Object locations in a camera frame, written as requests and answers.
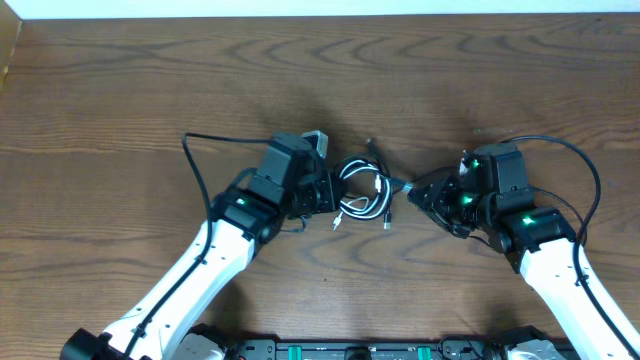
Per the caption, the cardboard box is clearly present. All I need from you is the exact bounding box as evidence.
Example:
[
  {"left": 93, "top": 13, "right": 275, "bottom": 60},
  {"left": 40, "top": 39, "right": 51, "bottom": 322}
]
[{"left": 0, "top": 0, "right": 23, "bottom": 85}]

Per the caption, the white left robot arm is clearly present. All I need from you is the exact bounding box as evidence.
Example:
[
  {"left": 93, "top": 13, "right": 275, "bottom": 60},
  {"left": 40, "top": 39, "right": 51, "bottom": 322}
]
[{"left": 60, "top": 130, "right": 340, "bottom": 360}]

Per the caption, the thick black USB cable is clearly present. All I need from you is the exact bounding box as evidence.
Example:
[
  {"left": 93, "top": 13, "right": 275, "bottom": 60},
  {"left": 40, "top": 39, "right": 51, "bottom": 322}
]
[{"left": 333, "top": 153, "right": 414, "bottom": 231}]

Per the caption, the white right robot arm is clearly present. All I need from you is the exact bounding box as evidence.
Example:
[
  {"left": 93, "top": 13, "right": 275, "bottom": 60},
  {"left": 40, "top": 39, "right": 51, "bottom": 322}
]
[{"left": 407, "top": 142, "right": 639, "bottom": 359}]

